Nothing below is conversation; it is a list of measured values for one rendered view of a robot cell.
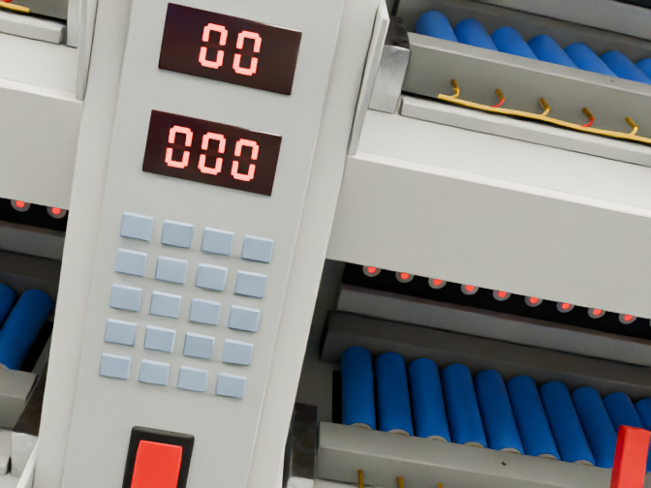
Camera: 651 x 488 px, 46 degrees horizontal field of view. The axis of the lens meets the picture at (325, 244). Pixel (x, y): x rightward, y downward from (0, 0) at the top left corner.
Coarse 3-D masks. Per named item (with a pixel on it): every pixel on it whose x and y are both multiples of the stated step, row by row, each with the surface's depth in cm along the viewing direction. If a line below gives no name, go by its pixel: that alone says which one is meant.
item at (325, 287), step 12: (468, 0) 46; (576, 24) 47; (12, 252) 48; (324, 264) 49; (336, 264) 50; (324, 276) 50; (336, 276) 50; (324, 288) 50; (336, 288) 50; (324, 300) 50; (324, 312) 50; (348, 312) 50; (312, 324) 50; (324, 324) 50; (408, 324) 51; (312, 336) 51; (480, 336) 51; (540, 348) 52; (612, 360) 52
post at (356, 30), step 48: (96, 48) 27; (336, 48) 27; (96, 96) 27; (336, 96) 27; (96, 144) 27; (336, 144) 28; (96, 192) 28; (336, 192) 28; (96, 240) 28; (288, 288) 29; (288, 336) 29; (48, 384) 29; (288, 384) 30; (48, 432) 30; (48, 480) 30
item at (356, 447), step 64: (384, 320) 48; (448, 320) 48; (512, 320) 48; (576, 320) 49; (640, 320) 48; (320, 384) 45; (384, 384) 44; (448, 384) 45; (512, 384) 46; (576, 384) 48; (640, 384) 48; (320, 448) 38; (384, 448) 38; (448, 448) 39; (512, 448) 41; (576, 448) 42; (640, 448) 35
